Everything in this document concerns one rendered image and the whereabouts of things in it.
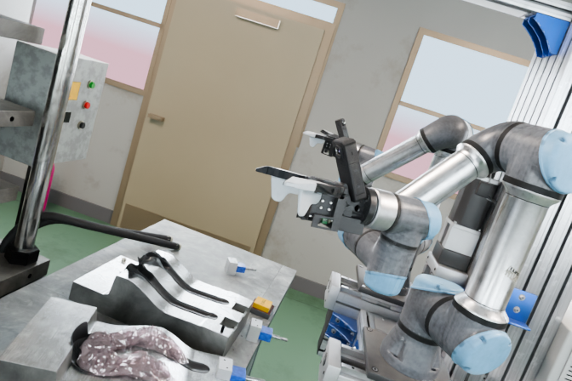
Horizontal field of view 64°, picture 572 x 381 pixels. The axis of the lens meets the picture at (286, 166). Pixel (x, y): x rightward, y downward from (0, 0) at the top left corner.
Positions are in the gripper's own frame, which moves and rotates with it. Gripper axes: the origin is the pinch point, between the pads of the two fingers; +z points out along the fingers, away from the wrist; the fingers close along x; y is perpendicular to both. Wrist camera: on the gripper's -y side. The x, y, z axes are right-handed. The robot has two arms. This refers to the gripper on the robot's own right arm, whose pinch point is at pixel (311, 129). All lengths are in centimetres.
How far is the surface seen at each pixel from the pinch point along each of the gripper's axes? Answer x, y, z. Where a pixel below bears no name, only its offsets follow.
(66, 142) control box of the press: -74, 21, 60
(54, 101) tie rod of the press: -91, -1, 40
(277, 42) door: 132, -27, 121
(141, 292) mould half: -89, 43, -7
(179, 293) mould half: -75, 47, -10
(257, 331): -61, 54, -32
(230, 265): -33, 58, 3
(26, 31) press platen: -98, -20, 45
